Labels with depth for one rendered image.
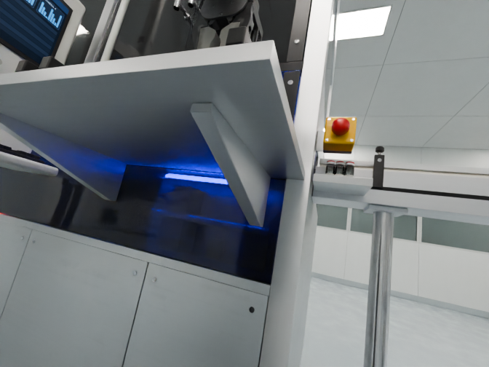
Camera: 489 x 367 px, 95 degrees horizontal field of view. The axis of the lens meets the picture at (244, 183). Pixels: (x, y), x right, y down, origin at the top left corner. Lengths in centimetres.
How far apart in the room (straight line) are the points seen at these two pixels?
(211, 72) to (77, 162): 58
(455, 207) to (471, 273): 499
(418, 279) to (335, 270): 141
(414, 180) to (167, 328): 74
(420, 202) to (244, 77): 58
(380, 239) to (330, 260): 447
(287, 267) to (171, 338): 35
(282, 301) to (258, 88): 46
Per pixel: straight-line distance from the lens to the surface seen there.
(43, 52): 126
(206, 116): 30
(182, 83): 28
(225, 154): 34
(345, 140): 60
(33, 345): 108
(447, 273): 558
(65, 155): 75
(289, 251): 56
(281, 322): 59
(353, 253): 519
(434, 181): 73
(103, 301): 85
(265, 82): 24
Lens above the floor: 72
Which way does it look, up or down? 11 degrees up
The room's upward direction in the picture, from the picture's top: 10 degrees clockwise
